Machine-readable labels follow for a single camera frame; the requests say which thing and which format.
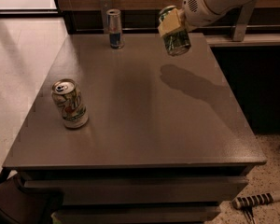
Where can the silver blue energy drink can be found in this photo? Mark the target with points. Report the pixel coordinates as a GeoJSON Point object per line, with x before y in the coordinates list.
{"type": "Point", "coordinates": [115, 28]}

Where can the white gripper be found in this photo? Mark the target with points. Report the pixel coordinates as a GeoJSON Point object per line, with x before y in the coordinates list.
{"type": "Point", "coordinates": [205, 9]}

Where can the white 7up can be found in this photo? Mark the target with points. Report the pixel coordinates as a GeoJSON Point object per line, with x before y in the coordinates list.
{"type": "Point", "coordinates": [67, 96]}

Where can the grey drawer cabinet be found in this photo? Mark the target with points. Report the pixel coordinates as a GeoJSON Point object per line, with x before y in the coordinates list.
{"type": "Point", "coordinates": [165, 142]}

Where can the left metal wall bracket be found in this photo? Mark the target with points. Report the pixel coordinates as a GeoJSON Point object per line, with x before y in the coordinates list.
{"type": "Point", "coordinates": [105, 5]}

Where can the right metal wall bracket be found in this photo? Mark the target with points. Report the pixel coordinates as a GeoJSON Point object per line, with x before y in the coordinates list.
{"type": "Point", "coordinates": [245, 14]}

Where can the dark brown chair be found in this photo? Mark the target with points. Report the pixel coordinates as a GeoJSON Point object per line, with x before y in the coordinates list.
{"type": "Point", "coordinates": [21, 205]}

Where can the green soda can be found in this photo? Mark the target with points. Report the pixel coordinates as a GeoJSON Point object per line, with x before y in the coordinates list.
{"type": "Point", "coordinates": [176, 43]}

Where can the metal wall bracket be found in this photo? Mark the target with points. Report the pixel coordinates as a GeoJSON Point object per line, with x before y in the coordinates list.
{"type": "Point", "coordinates": [245, 14]}
{"type": "Point", "coordinates": [105, 5]}

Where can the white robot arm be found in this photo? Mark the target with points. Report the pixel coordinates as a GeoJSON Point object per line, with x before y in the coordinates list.
{"type": "Point", "coordinates": [200, 13]}

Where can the grey wall shelf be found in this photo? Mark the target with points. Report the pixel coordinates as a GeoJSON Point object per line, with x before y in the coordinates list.
{"type": "Point", "coordinates": [222, 41]}

